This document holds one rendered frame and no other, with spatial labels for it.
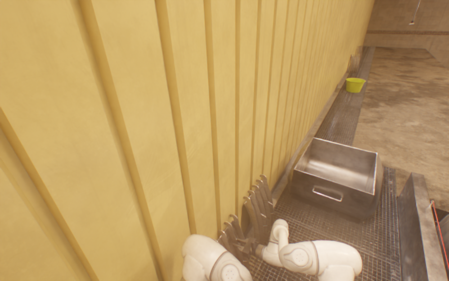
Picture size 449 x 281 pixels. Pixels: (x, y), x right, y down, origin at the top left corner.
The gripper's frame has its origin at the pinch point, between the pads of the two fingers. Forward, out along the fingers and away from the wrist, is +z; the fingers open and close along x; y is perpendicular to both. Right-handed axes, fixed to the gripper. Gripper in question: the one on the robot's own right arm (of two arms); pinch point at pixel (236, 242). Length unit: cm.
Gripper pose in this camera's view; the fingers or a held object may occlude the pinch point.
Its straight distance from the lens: 178.9
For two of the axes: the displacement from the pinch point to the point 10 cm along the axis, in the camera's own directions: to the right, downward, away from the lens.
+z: -8.2, -0.5, 5.7
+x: 5.3, -4.3, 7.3
